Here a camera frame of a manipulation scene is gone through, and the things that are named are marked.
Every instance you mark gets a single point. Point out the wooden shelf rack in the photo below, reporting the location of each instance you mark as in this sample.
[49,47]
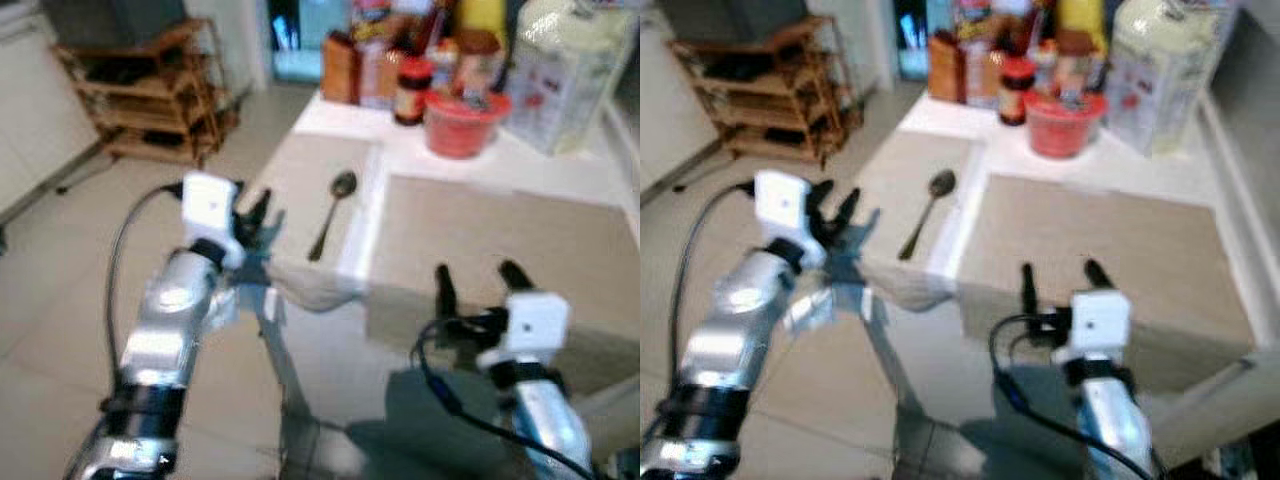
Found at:
[150,95]
[770,95]

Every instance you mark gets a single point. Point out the large clear plastic jar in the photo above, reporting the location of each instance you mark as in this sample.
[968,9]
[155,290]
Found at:
[570,75]
[1165,75]

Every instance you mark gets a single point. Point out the dark sauce jar red lid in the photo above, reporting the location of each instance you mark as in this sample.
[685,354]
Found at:
[1016,95]
[412,95]

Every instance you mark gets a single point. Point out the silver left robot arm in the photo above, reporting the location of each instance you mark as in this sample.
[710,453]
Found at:
[165,335]
[725,340]

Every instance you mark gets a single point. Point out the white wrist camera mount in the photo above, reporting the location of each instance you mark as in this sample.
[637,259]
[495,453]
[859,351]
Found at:
[528,325]
[1095,322]
[208,208]
[782,208]

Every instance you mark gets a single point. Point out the brown carton box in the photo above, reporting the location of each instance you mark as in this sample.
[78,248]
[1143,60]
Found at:
[339,70]
[945,68]

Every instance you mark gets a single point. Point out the jar with brown lid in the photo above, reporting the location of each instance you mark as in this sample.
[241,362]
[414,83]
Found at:
[478,60]
[1078,60]

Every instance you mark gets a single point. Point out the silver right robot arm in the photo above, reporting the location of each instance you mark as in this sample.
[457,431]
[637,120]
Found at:
[1112,420]
[545,420]

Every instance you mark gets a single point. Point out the small beige placemat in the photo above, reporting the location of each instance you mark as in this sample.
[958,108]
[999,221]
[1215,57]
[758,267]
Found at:
[900,170]
[305,175]

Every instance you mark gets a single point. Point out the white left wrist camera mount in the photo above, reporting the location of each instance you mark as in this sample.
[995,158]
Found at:
[208,208]
[782,208]

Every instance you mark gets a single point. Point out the red plastic bowl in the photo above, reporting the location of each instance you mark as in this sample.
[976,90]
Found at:
[465,128]
[1062,128]

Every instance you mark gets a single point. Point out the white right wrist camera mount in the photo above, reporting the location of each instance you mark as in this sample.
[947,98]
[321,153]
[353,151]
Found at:
[528,325]
[1095,322]

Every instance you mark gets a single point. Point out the yellow bottle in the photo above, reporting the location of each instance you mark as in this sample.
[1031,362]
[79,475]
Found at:
[484,15]
[1082,15]

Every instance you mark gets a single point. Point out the large beige placemat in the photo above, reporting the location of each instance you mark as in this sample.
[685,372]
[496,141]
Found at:
[1100,225]
[500,225]

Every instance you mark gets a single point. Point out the metal spoon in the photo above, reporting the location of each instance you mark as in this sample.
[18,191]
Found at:
[941,185]
[343,186]

